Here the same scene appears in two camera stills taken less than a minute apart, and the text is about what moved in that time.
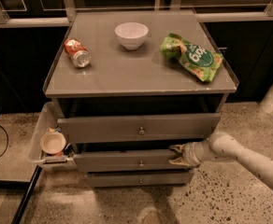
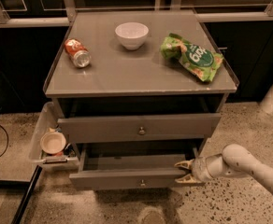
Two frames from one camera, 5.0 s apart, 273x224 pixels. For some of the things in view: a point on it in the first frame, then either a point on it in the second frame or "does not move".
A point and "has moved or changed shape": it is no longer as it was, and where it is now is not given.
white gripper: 190,154 to 199,170
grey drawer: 127,160 has moved or changed shape
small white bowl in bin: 52,143 does not move
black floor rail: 33,182 does not move
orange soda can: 78,53 does not move
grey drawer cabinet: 128,85 does not move
